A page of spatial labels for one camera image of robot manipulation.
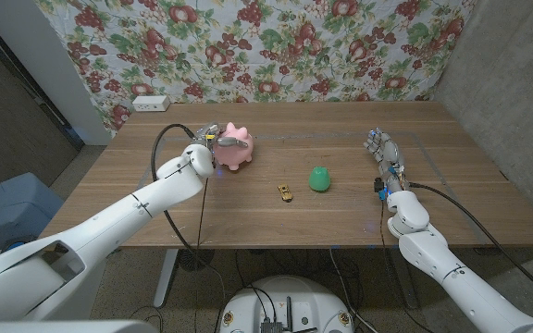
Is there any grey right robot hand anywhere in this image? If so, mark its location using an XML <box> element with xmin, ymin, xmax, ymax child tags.
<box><xmin>363</xmin><ymin>129</ymin><xmax>409</xmax><ymax>193</ymax></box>

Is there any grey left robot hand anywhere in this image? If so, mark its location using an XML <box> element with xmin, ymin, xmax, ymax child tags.
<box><xmin>191</xmin><ymin>121</ymin><xmax>251</xmax><ymax>161</ymax></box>

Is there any pink plastic piggy bank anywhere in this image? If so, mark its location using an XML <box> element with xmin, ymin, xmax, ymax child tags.
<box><xmin>213</xmin><ymin>121</ymin><xmax>254</xmax><ymax>172</ymax></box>

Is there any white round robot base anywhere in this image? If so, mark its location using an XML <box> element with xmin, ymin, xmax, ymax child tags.
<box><xmin>218</xmin><ymin>275</ymin><xmax>354</xmax><ymax>333</ymax></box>

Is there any green plastic egg toy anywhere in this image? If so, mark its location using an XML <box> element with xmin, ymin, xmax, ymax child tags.
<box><xmin>307</xmin><ymin>166</ymin><xmax>332</xmax><ymax>193</ymax></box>

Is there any yellow toy car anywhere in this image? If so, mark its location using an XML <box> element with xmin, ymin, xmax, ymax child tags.
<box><xmin>277</xmin><ymin>183</ymin><xmax>294</xmax><ymax>204</ymax></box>

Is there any white power strip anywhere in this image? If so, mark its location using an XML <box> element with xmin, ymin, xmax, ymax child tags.
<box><xmin>131</xmin><ymin>94</ymin><xmax>171</xmax><ymax>113</ymax></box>

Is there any floral fruit print backdrop cloth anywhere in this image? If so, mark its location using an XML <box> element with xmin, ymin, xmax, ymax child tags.
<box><xmin>34</xmin><ymin>0</ymin><xmax>478</xmax><ymax>138</ymax></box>

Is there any black round floor disc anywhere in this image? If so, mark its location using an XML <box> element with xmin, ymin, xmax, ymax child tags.
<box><xmin>177</xmin><ymin>248</ymin><xmax>216</xmax><ymax>272</ymax></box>

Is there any metal table leg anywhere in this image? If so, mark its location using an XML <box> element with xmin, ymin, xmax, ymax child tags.
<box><xmin>153</xmin><ymin>248</ymin><xmax>180</xmax><ymax>309</ymax></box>
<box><xmin>389</xmin><ymin>247</ymin><xmax>419</xmax><ymax>310</ymax></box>

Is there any blue-grey plastic bin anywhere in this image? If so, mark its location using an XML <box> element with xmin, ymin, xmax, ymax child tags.
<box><xmin>0</xmin><ymin>172</ymin><xmax>65</xmax><ymax>251</ymax></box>

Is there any white robot torso edge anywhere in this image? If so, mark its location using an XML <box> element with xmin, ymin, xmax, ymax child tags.
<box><xmin>0</xmin><ymin>318</ymin><xmax>161</xmax><ymax>333</ymax></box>

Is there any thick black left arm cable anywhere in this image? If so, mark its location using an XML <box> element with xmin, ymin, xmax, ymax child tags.
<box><xmin>150</xmin><ymin>122</ymin><xmax>229</xmax><ymax>325</ymax></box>

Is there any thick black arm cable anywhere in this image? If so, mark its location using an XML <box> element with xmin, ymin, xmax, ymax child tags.
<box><xmin>150</xmin><ymin>122</ymin><xmax>229</xmax><ymax>325</ymax></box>
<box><xmin>407</xmin><ymin>181</ymin><xmax>533</xmax><ymax>306</ymax></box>

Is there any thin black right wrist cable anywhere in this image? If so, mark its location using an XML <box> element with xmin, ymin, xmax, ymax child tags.
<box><xmin>378</xmin><ymin>198</ymin><xmax>393</xmax><ymax>278</ymax></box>

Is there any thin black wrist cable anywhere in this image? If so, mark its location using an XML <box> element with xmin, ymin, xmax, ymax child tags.
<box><xmin>378</xmin><ymin>198</ymin><xmax>393</xmax><ymax>278</ymax></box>
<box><xmin>195</xmin><ymin>178</ymin><xmax>210</xmax><ymax>253</ymax></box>

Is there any thin black left wrist cable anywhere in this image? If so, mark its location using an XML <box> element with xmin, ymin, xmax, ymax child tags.
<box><xmin>195</xmin><ymin>178</ymin><xmax>210</xmax><ymax>253</ymax></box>

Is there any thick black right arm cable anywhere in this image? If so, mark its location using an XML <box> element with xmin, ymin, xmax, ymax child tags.
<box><xmin>407</xmin><ymin>181</ymin><xmax>533</xmax><ymax>306</ymax></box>

